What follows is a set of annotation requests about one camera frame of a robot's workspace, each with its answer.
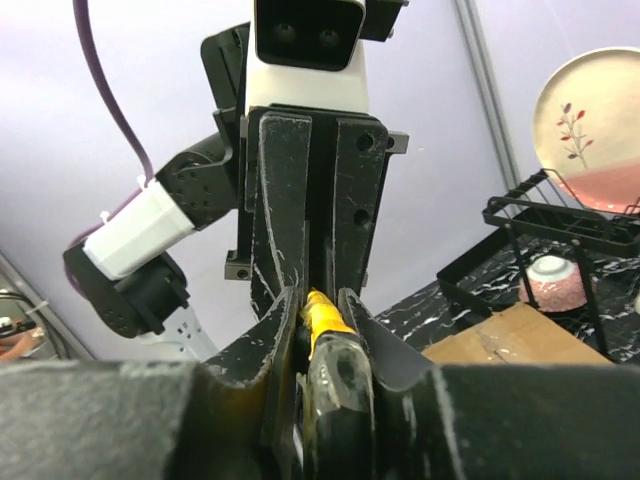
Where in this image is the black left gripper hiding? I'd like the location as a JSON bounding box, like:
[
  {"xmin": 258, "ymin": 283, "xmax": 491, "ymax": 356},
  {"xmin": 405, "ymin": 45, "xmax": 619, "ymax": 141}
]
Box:
[{"xmin": 222, "ymin": 106, "xmax": 409, "ymax": 319}]

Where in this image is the beige pink floral plate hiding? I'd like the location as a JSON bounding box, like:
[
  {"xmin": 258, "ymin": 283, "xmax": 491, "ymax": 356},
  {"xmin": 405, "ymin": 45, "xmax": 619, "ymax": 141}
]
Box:
[{"xmin": 532, "ymin": 47, "xmax": 639, "ymax": 215}]

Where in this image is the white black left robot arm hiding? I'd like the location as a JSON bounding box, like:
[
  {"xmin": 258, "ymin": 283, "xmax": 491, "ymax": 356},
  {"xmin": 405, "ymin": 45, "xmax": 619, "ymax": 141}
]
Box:
[{"xmin": 64, "ymin": 18, "xmax": 408, "ymax": 360}]

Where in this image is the brown cardboard express box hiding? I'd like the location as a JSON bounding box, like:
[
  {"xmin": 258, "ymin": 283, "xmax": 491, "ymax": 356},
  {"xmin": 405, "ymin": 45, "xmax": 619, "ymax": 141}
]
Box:
[{"xmin": 422, "ymin": 303, "xmax": 610, "ymax": 365}]

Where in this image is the pink patterned bowl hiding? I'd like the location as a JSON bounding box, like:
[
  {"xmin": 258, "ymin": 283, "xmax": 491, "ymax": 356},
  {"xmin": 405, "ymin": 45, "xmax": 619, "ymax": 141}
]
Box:
[{"xmin": 518, "ymin": 255, "xmax": 587, "ymax": 313}]

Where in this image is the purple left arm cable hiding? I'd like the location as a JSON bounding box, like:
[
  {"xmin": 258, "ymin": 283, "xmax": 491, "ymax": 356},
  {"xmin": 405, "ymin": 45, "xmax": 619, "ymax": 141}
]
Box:
[{"xmin": 64, "ymin": 0, "xmax": 154, "ymax": 296}]

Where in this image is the black wire dish rack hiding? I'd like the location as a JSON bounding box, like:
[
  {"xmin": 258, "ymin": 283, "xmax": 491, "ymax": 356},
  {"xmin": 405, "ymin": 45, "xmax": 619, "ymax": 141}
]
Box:
[{"xmin": 437, "ymin": 169, "xmax": 639, "ymax": 363}]

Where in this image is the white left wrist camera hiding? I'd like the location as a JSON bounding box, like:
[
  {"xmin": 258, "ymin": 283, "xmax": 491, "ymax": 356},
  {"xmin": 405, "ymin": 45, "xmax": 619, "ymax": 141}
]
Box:
[{"xmin": 245, "ymin": 1, "xmax": 369, "ymax": 113}]

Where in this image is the yellow utility knife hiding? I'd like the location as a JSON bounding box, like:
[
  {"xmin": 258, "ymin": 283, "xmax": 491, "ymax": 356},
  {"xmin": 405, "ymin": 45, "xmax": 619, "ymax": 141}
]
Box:
[{"xmin": 301, "ymin": 290, "xmax": 375, "ymax": 479}]

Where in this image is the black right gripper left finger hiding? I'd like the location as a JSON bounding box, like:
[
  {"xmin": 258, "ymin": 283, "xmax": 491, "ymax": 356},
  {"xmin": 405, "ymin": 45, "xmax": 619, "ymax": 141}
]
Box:
[{"xmin": 1, "ymin": 287, "xmax": 300, "ymax": 479}]

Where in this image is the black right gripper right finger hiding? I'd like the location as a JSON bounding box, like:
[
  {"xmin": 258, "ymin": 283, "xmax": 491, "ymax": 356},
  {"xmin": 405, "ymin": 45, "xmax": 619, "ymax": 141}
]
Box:
[{"xmin": 338, "ymin": 288, "xmax": 639, "ymax": 479}]

